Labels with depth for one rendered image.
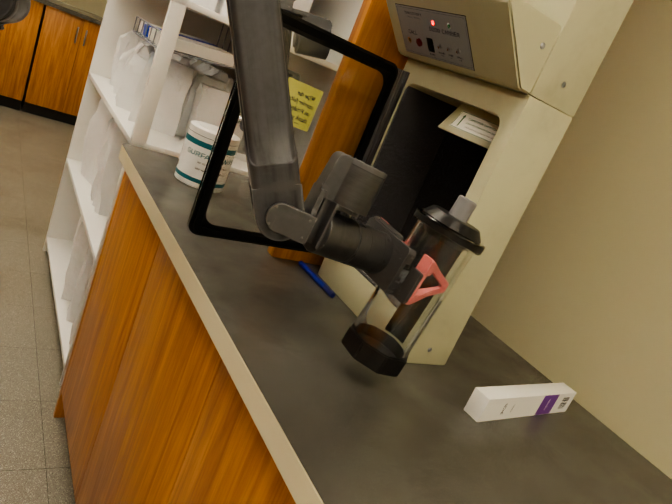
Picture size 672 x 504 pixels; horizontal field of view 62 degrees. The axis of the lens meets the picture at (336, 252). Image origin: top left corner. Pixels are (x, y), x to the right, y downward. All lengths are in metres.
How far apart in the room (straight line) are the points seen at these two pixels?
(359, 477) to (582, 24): 0.69
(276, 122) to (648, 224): 0.81
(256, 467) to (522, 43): 0.68
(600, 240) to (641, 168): 0.16
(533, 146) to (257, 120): 0.47
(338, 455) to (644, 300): 0.72
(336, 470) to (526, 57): 0.60
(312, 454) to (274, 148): 0.35
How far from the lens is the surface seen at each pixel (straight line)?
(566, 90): 0.95
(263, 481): 0.79
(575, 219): 1.31
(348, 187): 0.66
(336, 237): 0.67
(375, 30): 1.15
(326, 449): 0.69
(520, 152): 0.92
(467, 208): 0.79
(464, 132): 0.98
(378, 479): 0.69
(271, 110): 0.64
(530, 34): 0.87
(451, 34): 0.95
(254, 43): 0.64
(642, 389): 1.21
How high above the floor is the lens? 1.33
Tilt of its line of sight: 16 degrees down
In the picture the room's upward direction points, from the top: 23 degrees clockwise
